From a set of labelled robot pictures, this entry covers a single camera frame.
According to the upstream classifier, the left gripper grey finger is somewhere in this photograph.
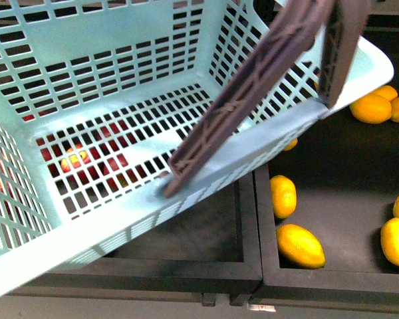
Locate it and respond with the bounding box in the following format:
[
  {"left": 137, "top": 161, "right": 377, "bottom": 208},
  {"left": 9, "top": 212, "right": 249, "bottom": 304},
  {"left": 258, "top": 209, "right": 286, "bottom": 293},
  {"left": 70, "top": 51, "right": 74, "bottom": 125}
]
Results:
[
  {"left": 317, "top": 0, "right": 372, "bottom": 108},
  {"left": 164, "top": 1, "right": 335, "bottom": 197}
]

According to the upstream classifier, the light blue plastic basket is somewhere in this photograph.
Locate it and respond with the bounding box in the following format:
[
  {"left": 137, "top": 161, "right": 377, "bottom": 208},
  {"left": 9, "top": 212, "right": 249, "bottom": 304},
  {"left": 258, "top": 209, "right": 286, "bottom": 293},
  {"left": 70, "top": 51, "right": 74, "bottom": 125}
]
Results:
[{"left": 0, "top": 1, "right": 394, "bottom": 297}]

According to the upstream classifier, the lemon back far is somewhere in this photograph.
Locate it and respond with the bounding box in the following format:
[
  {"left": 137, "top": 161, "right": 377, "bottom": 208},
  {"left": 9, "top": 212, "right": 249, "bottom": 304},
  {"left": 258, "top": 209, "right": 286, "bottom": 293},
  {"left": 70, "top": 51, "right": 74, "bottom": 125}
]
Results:
[{"left": 372, "top": 85, "right": 398, "bottom": 102}]

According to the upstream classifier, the lemon back centre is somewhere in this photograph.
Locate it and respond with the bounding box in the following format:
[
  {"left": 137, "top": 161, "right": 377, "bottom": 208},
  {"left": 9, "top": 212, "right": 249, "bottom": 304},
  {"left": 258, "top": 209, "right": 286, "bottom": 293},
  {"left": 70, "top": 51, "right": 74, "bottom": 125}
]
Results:
[{"left": 349, "top": 94, "right": 392, "bottom": 124}]

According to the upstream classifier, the lemon middle left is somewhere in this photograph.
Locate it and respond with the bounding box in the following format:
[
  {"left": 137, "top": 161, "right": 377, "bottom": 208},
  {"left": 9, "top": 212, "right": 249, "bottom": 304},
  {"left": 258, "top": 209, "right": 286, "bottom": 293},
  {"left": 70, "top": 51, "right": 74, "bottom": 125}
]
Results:
[{"left": 269, "top": 175, "right": 297, "bottom": 219}]

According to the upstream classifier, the black lemon tray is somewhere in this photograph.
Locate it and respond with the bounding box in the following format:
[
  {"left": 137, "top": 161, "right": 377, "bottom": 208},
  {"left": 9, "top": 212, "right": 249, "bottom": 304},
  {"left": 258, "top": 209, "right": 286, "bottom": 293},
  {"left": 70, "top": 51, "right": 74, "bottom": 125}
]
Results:
[{"left": 249, "top": 13, "right": 399, "bottom": 315}]

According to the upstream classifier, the lemon front centre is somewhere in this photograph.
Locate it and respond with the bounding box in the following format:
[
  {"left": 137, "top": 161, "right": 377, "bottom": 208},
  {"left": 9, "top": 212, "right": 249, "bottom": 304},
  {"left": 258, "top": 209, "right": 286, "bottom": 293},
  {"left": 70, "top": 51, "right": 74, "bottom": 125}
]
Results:
[{"left": 276, "top": 224, "right": 326, "bottom": 269}]

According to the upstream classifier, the lemon front right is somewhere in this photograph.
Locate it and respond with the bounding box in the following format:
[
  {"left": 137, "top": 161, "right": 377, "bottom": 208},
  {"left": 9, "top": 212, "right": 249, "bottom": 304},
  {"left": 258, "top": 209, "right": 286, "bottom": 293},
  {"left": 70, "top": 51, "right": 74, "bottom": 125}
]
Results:
[{"left": 380, "top": 217, "right": 399, "bottom": 266}]

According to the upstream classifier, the black empty tray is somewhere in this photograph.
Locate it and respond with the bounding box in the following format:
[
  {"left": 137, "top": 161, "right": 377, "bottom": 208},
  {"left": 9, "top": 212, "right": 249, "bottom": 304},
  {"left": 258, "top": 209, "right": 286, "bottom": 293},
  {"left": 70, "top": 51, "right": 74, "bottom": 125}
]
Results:
[{"left": 14, "top": 174, "right": 263, "bottom": 306}]

